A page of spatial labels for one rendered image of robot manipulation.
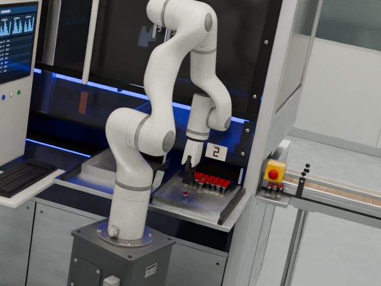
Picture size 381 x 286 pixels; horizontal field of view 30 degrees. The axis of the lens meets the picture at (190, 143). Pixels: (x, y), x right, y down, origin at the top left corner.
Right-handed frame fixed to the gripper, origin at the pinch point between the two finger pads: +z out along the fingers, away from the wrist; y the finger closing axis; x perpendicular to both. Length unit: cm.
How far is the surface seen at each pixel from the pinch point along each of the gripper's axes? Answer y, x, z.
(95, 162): -18.2, -44.1, 10.3
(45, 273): -33, -65, 73
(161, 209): 9.1, -5.5, 11.8
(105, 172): -4.7, -34.1, 8.7
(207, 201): -9.4, 7.0, 10.4
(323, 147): -478, 23, 81
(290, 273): -47, 43, 45
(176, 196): -5.9, -4.5, 10.6
